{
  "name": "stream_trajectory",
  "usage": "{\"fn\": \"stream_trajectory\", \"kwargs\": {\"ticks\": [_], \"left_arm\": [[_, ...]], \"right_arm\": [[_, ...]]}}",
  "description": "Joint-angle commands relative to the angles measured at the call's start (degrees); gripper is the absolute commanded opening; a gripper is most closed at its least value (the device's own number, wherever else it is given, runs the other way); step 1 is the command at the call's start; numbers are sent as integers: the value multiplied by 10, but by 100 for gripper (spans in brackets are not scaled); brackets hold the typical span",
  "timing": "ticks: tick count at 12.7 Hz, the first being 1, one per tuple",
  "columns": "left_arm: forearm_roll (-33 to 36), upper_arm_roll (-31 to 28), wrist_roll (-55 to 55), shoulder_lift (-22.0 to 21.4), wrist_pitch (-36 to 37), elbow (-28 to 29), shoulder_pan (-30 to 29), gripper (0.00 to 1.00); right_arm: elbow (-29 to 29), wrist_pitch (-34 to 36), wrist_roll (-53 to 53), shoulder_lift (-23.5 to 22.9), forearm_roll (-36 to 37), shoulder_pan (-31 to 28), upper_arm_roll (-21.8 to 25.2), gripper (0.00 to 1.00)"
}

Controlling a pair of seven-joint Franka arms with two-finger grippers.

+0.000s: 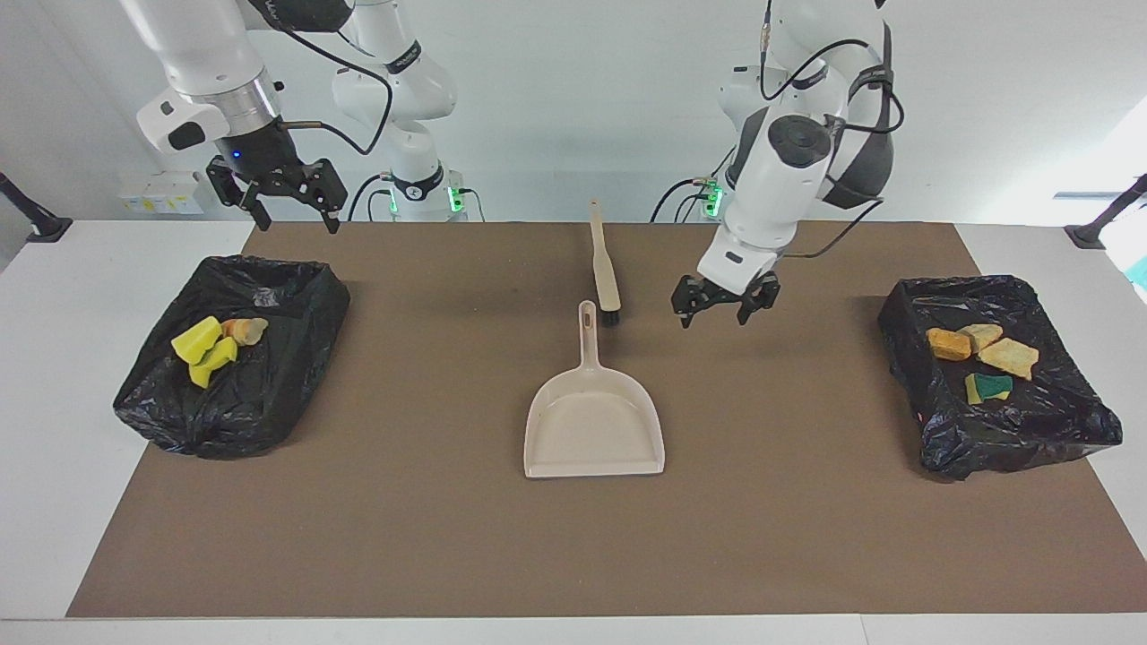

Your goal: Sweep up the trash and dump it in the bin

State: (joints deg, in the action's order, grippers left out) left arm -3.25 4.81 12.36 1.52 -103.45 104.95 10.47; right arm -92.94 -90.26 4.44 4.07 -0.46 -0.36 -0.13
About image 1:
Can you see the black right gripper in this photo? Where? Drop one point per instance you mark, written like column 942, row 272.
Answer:
column 260, row 152

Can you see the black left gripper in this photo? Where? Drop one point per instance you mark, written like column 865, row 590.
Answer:
column 728, row 291

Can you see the beige brush with black bristles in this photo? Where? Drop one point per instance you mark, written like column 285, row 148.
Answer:
column 607, row 269

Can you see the pale striped croissant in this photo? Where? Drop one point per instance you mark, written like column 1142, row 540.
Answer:
column 244, row 329

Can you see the wedge shaped yellow sponge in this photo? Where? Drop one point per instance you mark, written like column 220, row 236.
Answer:
column 197, row 340

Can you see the notched yellow sponge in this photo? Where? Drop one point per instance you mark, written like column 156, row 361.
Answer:
column 217, row 362

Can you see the beige plastic dustpan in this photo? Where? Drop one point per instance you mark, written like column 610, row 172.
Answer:
column 593, row 430

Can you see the golden brown bun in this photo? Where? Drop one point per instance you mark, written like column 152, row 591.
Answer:
column 948, row 344

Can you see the orange striped croissant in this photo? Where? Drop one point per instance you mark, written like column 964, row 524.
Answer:
column 981, row 335

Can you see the small yellow green sponge piece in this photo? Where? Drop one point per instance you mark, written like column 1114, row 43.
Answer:
column 988, row 386

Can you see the pale beige bread chunk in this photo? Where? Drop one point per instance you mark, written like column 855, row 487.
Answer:
column 1009, row 356

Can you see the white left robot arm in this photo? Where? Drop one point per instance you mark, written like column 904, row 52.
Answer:
column 789, row 170

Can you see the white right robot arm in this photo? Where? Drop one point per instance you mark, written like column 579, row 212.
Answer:
column 206, row 54

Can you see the black bag lined bin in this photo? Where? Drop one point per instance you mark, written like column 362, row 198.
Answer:
column 260, row 403
column 1030, row 430

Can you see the small white box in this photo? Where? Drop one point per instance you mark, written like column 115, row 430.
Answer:
column 133, row 199
column 163, row 195
column 191, row 207

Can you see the black stand pole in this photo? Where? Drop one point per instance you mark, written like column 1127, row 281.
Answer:
column 31, row 215
column 1107, row 215

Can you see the brown table mat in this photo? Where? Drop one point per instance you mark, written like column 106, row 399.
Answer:
column 573, row 555

